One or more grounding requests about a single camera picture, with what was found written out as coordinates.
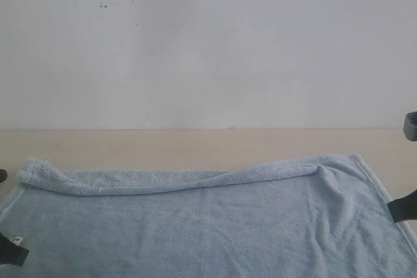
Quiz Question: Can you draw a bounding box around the light blue terry towel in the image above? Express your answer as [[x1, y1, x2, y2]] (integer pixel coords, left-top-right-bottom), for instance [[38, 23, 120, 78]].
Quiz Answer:
[[1, 155, 416, 277]]

